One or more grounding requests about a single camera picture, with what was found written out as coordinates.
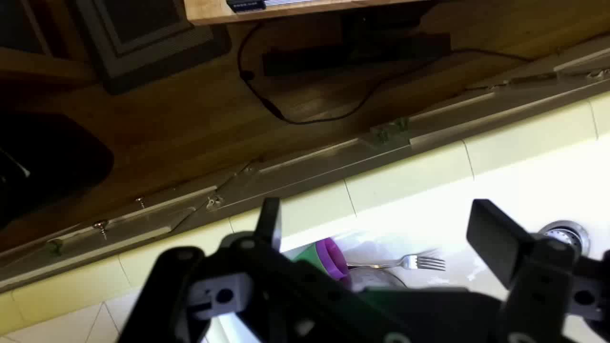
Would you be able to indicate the light wooden shelf board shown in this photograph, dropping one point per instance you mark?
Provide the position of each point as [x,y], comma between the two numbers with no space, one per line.
[254,14]

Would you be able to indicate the wooden furniture frame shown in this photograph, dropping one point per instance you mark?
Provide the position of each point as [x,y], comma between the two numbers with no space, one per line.
[39,67]

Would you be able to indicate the black rounded object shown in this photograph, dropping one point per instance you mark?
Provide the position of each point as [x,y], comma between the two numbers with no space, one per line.
[50,164]

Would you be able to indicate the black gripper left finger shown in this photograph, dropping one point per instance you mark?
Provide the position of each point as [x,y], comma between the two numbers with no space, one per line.
[269,221]

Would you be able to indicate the black power strip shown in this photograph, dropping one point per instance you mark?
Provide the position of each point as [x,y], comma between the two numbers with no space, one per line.
[355,55]

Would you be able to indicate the small black box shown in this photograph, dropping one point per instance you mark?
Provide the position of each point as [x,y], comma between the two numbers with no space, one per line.
[247,4]

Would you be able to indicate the gray framed panel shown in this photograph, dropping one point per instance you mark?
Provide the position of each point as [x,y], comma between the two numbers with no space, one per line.
[146,38]

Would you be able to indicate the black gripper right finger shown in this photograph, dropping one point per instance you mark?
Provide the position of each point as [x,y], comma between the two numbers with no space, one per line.
[502,240]

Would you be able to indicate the green cup with purple lid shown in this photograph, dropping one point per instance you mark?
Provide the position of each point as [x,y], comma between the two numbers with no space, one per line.
[330,257]

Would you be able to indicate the metal sink drain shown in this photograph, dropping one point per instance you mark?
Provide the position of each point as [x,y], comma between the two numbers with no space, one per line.
[569,231]

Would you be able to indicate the white kitchen sink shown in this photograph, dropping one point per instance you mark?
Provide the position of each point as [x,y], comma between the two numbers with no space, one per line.
[546,191]

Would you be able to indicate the silver fork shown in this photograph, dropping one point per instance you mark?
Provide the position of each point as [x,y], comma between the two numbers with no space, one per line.
[422,259]

